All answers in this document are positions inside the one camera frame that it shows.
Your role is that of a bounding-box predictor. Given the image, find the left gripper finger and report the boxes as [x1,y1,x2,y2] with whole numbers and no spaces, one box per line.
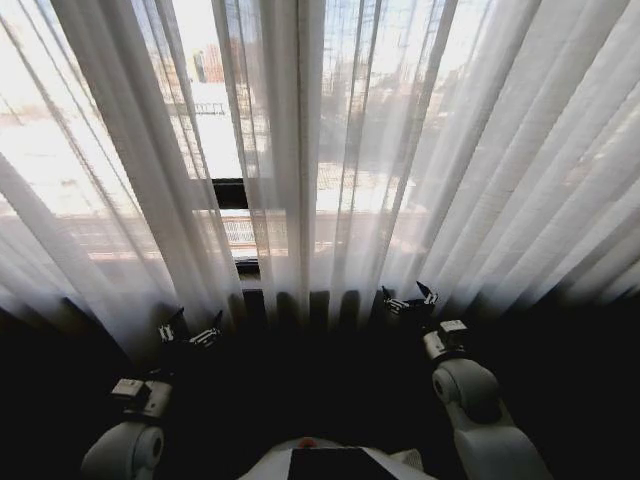
[158,306,186,344]
[191,309,224,347]

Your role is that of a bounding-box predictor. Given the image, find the dark window frame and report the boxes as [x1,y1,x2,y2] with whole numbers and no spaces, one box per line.
[211,177,265,292]

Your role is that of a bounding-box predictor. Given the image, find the white sheer curtain panel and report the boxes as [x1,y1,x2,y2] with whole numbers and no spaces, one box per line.
[211,0,640,329]
[0,0,247,369]

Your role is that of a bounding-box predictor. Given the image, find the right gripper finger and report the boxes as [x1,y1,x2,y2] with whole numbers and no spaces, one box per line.
[380,285,408,317]
[415,280,441,306]

